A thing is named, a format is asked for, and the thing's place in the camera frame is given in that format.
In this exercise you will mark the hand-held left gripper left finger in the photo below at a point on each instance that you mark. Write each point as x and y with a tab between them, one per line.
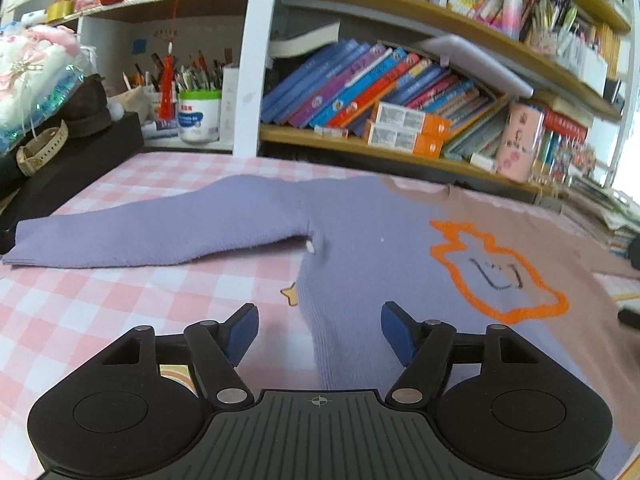
242	332

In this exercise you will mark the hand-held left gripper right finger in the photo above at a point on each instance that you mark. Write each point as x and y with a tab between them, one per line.
397	332

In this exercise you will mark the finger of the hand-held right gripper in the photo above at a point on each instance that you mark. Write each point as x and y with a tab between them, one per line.
630	316

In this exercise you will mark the purple and pink sweater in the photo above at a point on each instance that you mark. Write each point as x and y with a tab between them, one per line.
375	220

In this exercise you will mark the dark round object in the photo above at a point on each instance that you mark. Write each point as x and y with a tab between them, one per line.
636	247

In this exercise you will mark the stack of notebooks and papers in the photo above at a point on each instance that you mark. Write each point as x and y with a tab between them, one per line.
605	215

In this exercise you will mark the pink checkered cartoon desk mat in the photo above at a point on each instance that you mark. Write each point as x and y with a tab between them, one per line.
100	310

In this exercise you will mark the white charger plug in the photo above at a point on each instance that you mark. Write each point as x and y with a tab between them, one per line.
484	162

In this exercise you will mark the orange and white box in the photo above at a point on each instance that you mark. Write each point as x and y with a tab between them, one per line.
412	119
402	140

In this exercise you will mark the white bookshelf wooden shelves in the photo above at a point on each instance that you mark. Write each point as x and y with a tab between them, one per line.
350	143

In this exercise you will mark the red thick dictionary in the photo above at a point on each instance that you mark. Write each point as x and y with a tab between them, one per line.
567	121

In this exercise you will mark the pink cylinder holder with stickers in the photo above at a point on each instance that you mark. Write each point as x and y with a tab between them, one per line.
520	142

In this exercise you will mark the small white packet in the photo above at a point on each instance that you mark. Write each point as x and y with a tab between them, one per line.
331	133

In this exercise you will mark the white can green lid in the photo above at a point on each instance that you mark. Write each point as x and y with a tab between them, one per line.
199	117

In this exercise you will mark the black clip device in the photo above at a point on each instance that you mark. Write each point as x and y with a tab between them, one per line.
614	91

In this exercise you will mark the tall white box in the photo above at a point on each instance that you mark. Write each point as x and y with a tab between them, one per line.
230	105

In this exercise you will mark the black case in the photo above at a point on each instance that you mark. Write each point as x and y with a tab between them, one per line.
75	175

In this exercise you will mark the white paper cup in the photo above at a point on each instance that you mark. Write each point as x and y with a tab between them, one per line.
136	107

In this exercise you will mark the row of leaning picture books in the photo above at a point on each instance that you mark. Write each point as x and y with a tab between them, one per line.
360	85

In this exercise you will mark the red tassel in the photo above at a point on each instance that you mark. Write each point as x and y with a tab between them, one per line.
166	90

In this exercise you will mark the white pompom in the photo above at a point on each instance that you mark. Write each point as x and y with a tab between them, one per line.
116	111

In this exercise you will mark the bunch of brushes and pens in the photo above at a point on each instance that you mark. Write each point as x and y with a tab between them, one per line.
200	75

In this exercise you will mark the white storage box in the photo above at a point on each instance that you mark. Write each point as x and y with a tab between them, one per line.
582	57

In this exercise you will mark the row of yellow books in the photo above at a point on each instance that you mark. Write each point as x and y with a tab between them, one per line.
610	50

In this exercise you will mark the beige wristwatch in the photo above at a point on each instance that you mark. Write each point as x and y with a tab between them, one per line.
42	147

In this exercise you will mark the dark brown hat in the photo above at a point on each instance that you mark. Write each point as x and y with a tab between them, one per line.
87	107

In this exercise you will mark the white flat pad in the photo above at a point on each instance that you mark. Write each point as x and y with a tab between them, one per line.
475	62

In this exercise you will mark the thick book white pages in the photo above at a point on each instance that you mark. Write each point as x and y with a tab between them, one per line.
305	40

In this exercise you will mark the clear marker holder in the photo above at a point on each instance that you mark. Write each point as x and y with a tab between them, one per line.
552	25

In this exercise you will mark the blue sticky note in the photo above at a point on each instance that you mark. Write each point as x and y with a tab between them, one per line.
141	46

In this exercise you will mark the pink blue gradient bottle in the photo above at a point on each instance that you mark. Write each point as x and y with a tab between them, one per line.
512	10

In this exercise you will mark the pink white plush bouquet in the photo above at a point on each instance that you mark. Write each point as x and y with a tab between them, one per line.
35	70

